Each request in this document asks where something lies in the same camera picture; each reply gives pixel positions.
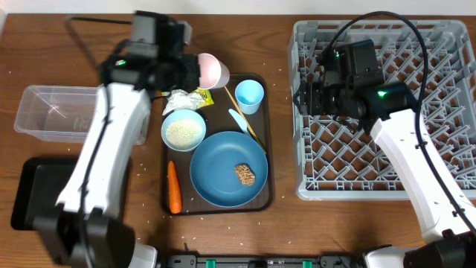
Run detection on pink plastic cup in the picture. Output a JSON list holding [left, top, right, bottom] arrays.
[[198, 53, 230, 89]]

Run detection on light blue plastic cup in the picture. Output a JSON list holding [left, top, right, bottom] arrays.
[[235, 80, 265, 115]]

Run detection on dark blue plate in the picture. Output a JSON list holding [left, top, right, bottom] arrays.
[[190, 131, 269, 208]]

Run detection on brown food scrap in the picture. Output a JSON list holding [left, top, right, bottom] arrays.
[[235, 164, 256, 186]]

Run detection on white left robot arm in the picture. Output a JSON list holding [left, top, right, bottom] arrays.
[[33, 11, 200, 267]]

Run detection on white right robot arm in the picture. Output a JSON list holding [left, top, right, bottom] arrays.
[[293, 39, 475, 267]]

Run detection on grey dishwasher rack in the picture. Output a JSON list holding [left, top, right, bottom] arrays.
[[288, 20, 475, 201]]

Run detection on black waste tray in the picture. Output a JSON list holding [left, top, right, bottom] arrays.
[[10, 157, 129, 231]]

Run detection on crumpled yellow foil wrapper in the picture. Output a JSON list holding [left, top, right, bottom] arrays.
[[162, 89, 214, 115]]

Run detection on light blue rice bowl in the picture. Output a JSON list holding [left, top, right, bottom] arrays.
[[161, 109, 206, 152]]

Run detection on wooden chopstick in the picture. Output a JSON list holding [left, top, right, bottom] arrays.
[[224, 86, 266, 154]]

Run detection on light blue plastic knife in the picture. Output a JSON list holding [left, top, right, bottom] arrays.
[[228, 109, 251, 137]]

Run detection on dark brown serving tray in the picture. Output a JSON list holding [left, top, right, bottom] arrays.
[[161, 73, 274, 216]]

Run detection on orange carrot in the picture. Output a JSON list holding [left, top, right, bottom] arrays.
[[167, 160, 182, 214]]

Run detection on clear plastic bin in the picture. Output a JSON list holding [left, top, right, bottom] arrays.
[[14, 84, 151, 147]]

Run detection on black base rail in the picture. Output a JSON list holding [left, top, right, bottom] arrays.
[[156, 255, 363, 268]]

